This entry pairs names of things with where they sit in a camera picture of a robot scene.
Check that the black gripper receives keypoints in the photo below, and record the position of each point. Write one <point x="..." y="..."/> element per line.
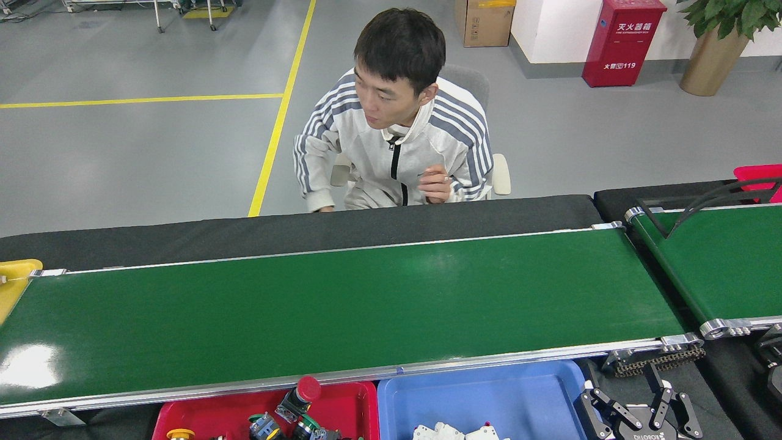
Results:
<point x="641" y="432"/>

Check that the yellow push button switch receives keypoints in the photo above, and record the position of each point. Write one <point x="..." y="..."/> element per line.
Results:
<point x="180" y="434"/>

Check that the black conveyor motor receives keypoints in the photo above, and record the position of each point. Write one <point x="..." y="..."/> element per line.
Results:
<point x="773" y="366"/>

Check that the blue plastic tray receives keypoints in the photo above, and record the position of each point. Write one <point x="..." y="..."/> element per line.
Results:
<point x="489" y="397"/>

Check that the short green conveyor belt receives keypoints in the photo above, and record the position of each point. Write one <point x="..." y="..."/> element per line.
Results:
<point x="733" y="263"/>

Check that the long green conveyor belt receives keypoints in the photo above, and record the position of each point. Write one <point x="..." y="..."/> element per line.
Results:
<point x="366" y="293"/>

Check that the red plastic tray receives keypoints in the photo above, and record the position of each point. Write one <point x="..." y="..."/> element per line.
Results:
<point x="208" y="415"/>

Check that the yellow plastic tray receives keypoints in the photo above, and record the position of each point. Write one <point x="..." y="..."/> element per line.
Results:
<point x="15" y="287"/>

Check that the person's left hand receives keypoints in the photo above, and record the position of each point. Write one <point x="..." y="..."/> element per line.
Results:
<point x="437" y="183"/>

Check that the black table cloth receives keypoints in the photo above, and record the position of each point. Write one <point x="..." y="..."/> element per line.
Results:
<point x="614" y="195"/>
<point x="183" y="235"/>

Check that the red plastic bin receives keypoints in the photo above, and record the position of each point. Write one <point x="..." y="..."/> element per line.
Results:
<point x="757" y="173"/>

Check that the potted plant in brass pot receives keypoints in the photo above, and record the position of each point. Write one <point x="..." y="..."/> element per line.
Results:
<point x="712" y="64"/>

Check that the red fire extinguisher box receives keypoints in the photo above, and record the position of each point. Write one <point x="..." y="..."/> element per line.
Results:
<point x="623" y="49"/>

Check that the person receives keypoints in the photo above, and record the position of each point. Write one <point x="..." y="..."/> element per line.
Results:
<point x="366" y="153"/>

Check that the brown cardboard box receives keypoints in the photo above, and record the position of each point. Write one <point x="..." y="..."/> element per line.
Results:
<point x="486" y="24"/>

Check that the white stand on wheels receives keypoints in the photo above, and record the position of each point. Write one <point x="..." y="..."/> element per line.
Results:
<point x="159" y="15"/>

